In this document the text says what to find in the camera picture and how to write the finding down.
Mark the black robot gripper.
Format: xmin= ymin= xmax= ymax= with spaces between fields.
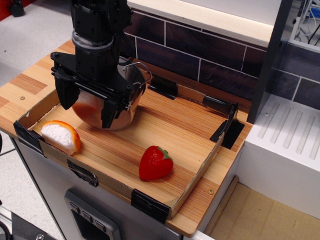
xmin=50 ymin=42 xmax=133 ymax=129

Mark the shiny metal pot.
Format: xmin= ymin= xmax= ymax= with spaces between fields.
xmin=72 ymin=61 xmax=153 ymax=131

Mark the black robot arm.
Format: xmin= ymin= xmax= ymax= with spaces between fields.
xmin=50 ymin=0 xmax=134 ymax=129

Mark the cardboard fence with black tape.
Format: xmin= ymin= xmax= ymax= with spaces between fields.
xmin=13 ymin=58 xmax=246 ymax=225

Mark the toy orange slice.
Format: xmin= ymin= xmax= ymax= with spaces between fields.
xmin=40 ymin=120 xmax=81 ymax=155

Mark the red toy strawberry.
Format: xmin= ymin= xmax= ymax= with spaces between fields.
xmin=139 ymin=145 xmax=174 ymax=181

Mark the grey toy kitchen cabinet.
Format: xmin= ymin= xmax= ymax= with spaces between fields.
xmin=13 ymin=140 xmax=183 ymax=240

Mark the white upper shelf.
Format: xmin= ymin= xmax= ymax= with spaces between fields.
xmin=128 ymin=0 xmax=274 ymax=48

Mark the white toy sink drainer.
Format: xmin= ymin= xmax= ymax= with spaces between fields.
xmin=236 ymin=95 xmax=320 ymax=218

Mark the dark grey vertical post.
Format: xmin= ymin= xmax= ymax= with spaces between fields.
xmin=247 ymin=0 xmax=293 ymax=124

